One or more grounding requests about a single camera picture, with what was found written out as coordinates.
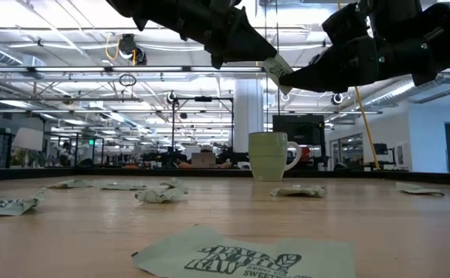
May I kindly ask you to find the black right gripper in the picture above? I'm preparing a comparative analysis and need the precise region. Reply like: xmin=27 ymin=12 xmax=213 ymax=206
xmin=278 ymin=0 xmax=442 ymax=93

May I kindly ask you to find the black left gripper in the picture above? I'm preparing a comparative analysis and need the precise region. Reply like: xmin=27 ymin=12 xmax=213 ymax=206
xmin=147 ymin=0 xmax=278 ymax=70

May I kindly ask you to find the pale green stevia packet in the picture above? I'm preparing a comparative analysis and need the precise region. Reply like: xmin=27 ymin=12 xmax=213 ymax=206
xmin=134 ymin=186 xmax=187 ymax=205
xmin=159 ymin=178 xmax=190 ymax=195
xmin=98 ymin=181 xmax=148 ymax=192
xmin=395 ymin=181 xmax=446 ymax=197
xmin=262 ymin=53 xmax=294 ymax=97
xmin=48 ymin=178 xmax=95 ymax=190
xmin=0 ymin=188 xmax=49 ymax=217
xmin=130 ymin=225 xmax=357 ymax=278
xmin=269 ymin=185 xmax=327 ymax=198

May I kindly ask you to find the black square panel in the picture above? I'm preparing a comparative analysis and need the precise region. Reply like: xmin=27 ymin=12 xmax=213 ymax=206
xmin=272 ymin=114 xmax=326 ymax=168

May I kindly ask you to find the white building column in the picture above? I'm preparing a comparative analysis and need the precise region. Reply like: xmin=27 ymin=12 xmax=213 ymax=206
xmin=233 ymin=78 xmax=265 ymax=154

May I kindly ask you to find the person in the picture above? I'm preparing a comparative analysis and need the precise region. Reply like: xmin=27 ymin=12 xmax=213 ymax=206
xmin=177 ymin=144 xmax=234 ymax=170

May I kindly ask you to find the green ceramic mug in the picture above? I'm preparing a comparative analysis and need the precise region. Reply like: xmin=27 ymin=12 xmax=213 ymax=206
xmin=248 ymin=131 xmax=303 ymax=182

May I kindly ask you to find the grey laptop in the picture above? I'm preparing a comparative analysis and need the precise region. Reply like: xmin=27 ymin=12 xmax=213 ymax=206
xmin=191 ymin=151 xmax=217 ymax=169

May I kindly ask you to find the white lamp shade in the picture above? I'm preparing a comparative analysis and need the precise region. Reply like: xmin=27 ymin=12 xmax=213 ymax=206
xmin=11 ymin=127 xmax=45 ymax=153

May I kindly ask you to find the yellow hanging hose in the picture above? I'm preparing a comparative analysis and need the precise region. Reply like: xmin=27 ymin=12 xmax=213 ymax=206
xmin=336 ymin=0 xmax=381 ymax=170

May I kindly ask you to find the ceiling cable reel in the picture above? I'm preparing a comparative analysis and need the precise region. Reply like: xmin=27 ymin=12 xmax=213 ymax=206
xmin=117 ymin=33 xmax=148 ymax=66

